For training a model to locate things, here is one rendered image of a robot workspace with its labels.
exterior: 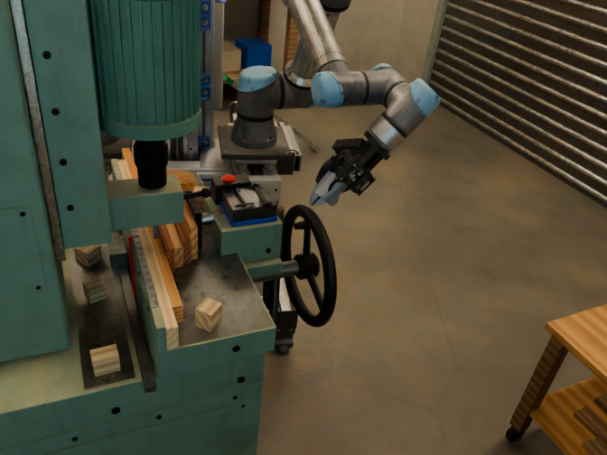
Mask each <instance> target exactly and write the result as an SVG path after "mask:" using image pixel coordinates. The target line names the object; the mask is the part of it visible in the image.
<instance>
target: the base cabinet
mask: <svg viewBox="0 0 607 455"><path fill-rule="evenodd" d="M262 389H263V382H262V383H259V384H255V385H249V386H245V387H241V388H238V389H234V390H230V391H228V392H224V393H220V394H216V395H210V396H206V397H202V398H199V399H195V400H191V401H188V402H184V403H180V404H174V405H170V406H166V407H163V408H160V409H156V410H152V411H149V412H145V413H139V414H135V415H131V416H127V417H124V418H120V419H116V420H113V421H109V422H103V423H99V424H95V425H92V426H89V427H85V428H81V429H77V430H74V431H70V432H64V433H60V434H56V435H52V436H49V437H45V438H41V439H38V440H34V441H28V442H24V443H21V444H17V445H14V446H10V447H6V448H2V449H0V455H257V439H258V429H259V419H260V409H261V399H262Z"/></svg>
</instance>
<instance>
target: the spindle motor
mask: <svg viewBox="0 0 607 455"><path fill-rule="evenodd" d="M86 1H87V9H88V18H89V33H90V41H91V50H92V59H93V67H94V75H95V83H96V91H97V101H98V116H99V124H100V129H101V130H102V131H104V132H105V133H107V134H110V135H113V136H116V137H120V138H124V139H129V140H136V141H161V140H168V139H174V138H177V137H181V136H184V135H187V134H189V133H191V132H193V131H194V130H196V129H197V128H198V127H199V125H200V124H201V0H86Z"/></svg>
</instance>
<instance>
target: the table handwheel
mask: <svg viewBox="0 0 607 455"><path fill-rule="evenodd" d="M298 217H302V218H303V219H304V230H303V253H302V254H298V255H295V256H294V259H293V260H292V255H291V237H292V231H293V226H294V222H295V220H296V219H297V218H298ZM283 223H284V224H283V238H282V239H283V240H282V241H283V242H282V255H281V256H282V257H281V260H282V262H283V269H282V273H280V274H271V275H267V276H261V277H257V278H251V279H252V281H253V283H259V282H264V281H269V280H274V279H279V278H284V279H285V286H286V289H287V291H288V294H289V297H290V299H291V302H292V304H293V306H294V308H295V310H296V312H297V313H298V315H299V316H300V318H301V319H302V320H303V321H304V322H305V323H306V324H308V325H309V326H312V327H315V328H319V327H321V326H324V325H325V324H326V323H327V322H328V321H329V320H330V318H331V317H332V314H333V311H334V308H335V304H336V298H337V273H336V265H335V260H334V255H333V252H332V245H331V242H330V239H329V237H328V234H327V232H326V230H325V227H324V225H323V223H322V222H321V220H320V219H319V217H318V216H317V215H316V213H315V212H314V211H313V210H312V209H310V208H309V207H307V206H305V205H302V204H298V205H294V206H292V207H291V208H290V209H289V210H288V211H287V212H286V214H285V217H284V222H283ZM311 230H312V232H313V235H314V237H315V240H316V243H317V246H318V248H319V252H320V256H321V259H322V269H323V280H324V294H323V298H322V295H321V293H320V290H319V287H318V285H317V282H316V280H315V277H316V276H317V275H318V274H319V272H320V262H319V259H318V257H317V255H316V254H315V253H313V252H311ZM294 276H296V277H297V278H298V279H299V280H303V279H307V280H308V282H309V284H310V286H311V288H312V291H313V295H314V297H315V300H316V302H317V304H318V307H319V310H320V312H319V314H318V315H314V314H312V313H311V312H310V311H309V309H308V308H307V307H306V305H305V303H304V301H303V299H302V296H301V294H300V293H299V290H298V287H297V284H296V280H295V277H294Z"/></svg>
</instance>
